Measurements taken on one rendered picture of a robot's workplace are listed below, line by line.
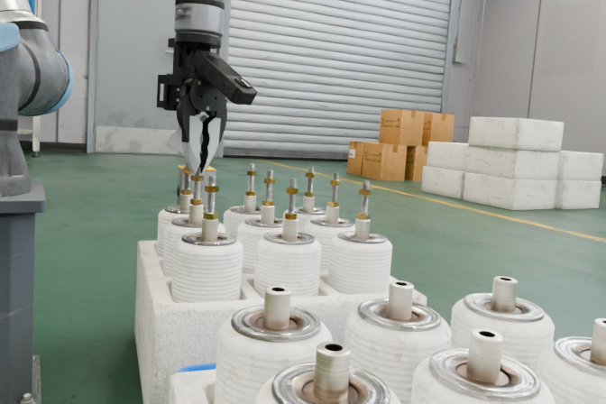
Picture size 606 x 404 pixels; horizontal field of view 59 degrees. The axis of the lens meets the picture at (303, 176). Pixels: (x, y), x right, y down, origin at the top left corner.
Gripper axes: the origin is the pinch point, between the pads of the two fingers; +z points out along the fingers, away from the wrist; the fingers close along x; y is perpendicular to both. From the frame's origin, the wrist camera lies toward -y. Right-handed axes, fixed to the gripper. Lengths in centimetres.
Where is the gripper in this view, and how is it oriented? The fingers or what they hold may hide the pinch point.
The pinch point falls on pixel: (201, 165)
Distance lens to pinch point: 85.9
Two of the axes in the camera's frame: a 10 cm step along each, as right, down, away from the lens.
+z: -0.7, 9.9, 1.0
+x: -6.0, 0.4, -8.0
